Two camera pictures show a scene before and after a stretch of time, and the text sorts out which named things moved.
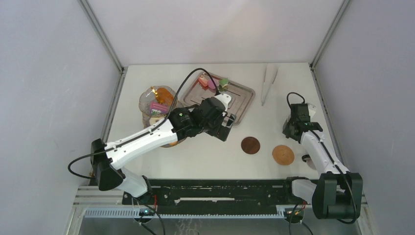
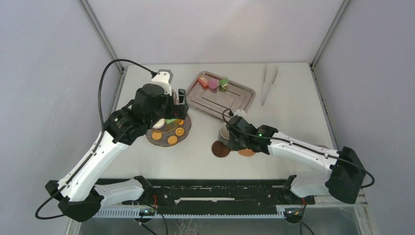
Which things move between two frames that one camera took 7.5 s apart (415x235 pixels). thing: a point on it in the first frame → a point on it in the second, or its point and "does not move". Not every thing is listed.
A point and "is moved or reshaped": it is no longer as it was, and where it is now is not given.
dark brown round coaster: [250, 145] is moved or reshaped
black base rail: [223, 196] does not move
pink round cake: [211, 86] does not move
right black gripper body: [287, 129] → [238, 143]
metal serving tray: [242, 97] does not move
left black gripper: [219, 131] → [178, 111]
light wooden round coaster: [283, 155] → [246, 152]
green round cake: [223, 82] does not move
